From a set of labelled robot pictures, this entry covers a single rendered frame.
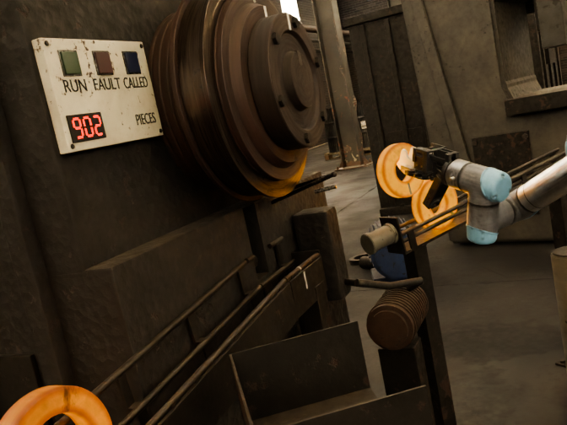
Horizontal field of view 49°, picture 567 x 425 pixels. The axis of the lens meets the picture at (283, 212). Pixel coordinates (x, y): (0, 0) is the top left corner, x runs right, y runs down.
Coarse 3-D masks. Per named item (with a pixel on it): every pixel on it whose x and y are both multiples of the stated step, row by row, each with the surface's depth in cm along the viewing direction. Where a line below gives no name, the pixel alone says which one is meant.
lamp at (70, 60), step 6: (66, 54) 99; (72, 54) 100; (66, 60) 99; (72, 60) 100; (66, 66) 98; (72, 66) 100; (78, 66) 101; (66, 72) 98; (72, 72) 99; (78, 72) 101
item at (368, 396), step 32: (256, 352) 93; (288, 352) 94; (320, 352) 95; (352, 352) 96; (256, 384) 94; (288, 384) 95; (320, 384) 96; (352, 384) 97; (256, 416) 94; (288, 416) 94; (320, 416) 69; (352, 416) 69; (384, 416) 70; (416, 416) 71
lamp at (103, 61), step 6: (96, 54) 105; (102, 54) 106; (108, 54) 108; (96, 60) 105; (102, 60) 106; (108, 60) 108; (102, 66) 106; (108, 66) 108; (102, 72) 106; (108, 72) 107
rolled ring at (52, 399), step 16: (32, 400) 74; (48, 400) 75; (64, 400) 77; (80, 400) 80; (96, 400) 82; (16, 416) 72; (32, 416) 73; (48, 416) 75; (80, 416) 80; (96, 416) 82
